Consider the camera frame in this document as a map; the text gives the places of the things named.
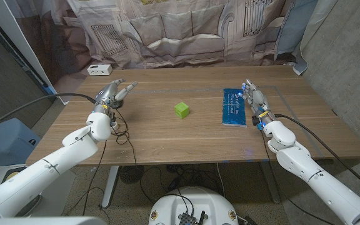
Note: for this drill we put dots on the white upright panel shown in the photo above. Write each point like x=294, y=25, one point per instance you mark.
x=20, y=40

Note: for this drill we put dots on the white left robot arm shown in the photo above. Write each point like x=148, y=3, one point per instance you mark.
x=42, y=175

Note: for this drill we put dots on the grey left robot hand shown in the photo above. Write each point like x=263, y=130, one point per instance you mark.
x=106, y=97

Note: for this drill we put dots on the black module with antenna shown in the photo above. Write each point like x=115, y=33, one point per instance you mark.
x=187, y=218

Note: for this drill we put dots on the grey table leg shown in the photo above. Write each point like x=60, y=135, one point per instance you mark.
x=270, y=184

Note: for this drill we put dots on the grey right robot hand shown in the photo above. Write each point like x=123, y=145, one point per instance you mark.
x=258, y=101

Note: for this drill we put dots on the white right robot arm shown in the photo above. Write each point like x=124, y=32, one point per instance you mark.
x=323, y=184

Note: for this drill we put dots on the blue gel pack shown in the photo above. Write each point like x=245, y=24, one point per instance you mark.
x=233, y=109

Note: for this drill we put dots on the round black floor fan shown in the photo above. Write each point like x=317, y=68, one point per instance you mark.
x=131, y=174

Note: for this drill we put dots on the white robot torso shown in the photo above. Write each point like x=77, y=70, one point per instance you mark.
x=198, y=200

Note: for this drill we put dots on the white power strip box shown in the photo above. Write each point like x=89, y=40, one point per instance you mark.
x=99, y=69

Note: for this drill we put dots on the blue-grey bin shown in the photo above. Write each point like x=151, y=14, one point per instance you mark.
x=5, y=143

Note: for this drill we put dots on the printed sofa backdrop curtain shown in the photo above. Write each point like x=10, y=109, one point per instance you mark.
x=180, y=31

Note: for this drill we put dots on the small white tape roll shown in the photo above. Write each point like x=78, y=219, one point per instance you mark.
x=115, y=125

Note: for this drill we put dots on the white table leg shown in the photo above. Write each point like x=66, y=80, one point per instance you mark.
x=109, y=187

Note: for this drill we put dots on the black computer mouse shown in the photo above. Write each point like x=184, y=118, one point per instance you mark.
x=118, y=105

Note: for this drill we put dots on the green block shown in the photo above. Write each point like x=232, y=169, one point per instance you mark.
x=181, y=110

